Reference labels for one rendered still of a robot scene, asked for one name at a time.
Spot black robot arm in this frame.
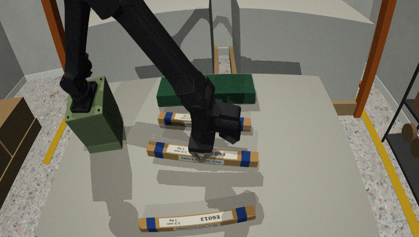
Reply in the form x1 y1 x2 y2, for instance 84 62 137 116
60 0 242 145

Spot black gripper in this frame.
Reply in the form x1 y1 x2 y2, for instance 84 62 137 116
188 124 213 163

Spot tan cardboard pack with blue bands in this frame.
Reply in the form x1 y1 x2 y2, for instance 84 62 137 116
138 205 256 232
147 141 258 167
158 112 251 132

